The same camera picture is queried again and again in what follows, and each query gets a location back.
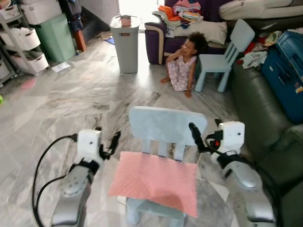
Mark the pink fluffy pillow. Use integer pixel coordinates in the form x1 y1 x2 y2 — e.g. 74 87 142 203
108 151 199 218

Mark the green leather sofa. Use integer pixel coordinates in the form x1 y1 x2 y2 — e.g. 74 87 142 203
230 61 303 227

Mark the cream pillow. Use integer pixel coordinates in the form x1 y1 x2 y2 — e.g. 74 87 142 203
171 21 229 46

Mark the purple sofa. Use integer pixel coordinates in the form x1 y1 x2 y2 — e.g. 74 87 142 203
144 0 303 65

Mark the light blue child chair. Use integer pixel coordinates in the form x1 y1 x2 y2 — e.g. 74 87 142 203
125 105 208 227
194 19 256 93

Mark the child in patterned dress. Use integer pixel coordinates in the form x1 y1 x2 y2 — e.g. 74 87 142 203
160 32 209 99

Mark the white grey crumpled cloth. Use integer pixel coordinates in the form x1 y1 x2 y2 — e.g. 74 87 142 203
242 51 268 69

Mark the white paper sheet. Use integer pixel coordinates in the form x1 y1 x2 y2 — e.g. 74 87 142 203
51 62 72 73

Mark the blue suitcase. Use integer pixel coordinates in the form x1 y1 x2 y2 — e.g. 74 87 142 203
260 30 303 125

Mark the grey lidded trash bin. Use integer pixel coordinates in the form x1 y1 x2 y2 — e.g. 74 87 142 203
110 15 141 74

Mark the white plastic rack bin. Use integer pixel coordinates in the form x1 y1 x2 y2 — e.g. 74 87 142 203
11 50 49 73
0 27 42 51

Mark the green laundry basket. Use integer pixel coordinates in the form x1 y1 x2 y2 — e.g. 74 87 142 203
34 13 77 65

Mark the pile of colourful clothes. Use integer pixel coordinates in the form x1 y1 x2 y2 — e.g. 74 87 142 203
158 0 205 25

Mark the white storage rack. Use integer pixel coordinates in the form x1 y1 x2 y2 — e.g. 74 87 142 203
0 4 51 87

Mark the beige long cushion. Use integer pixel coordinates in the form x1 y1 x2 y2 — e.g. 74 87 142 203
219 0 303 21

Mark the white storage box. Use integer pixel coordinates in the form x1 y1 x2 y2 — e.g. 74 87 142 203
18 0 63 25

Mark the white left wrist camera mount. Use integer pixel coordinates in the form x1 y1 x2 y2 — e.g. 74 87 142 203
76 129 104 164

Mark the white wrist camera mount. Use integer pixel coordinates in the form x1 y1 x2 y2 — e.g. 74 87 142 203
219 121 246 155
76 129 104 164

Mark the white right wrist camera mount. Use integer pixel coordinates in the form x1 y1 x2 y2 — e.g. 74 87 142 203
219 121 246 155

